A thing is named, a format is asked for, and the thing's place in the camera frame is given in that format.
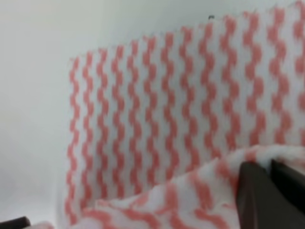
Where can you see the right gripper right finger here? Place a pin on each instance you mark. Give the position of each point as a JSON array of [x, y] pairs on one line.
[[290, 183]]

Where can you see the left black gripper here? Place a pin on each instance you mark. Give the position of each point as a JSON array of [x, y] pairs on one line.
[[18, 223]]

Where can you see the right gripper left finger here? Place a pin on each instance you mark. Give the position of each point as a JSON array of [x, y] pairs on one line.
[[260, 205]]

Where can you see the pink white wavy-striped towel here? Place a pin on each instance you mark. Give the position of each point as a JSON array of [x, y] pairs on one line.
[[160, 126]]

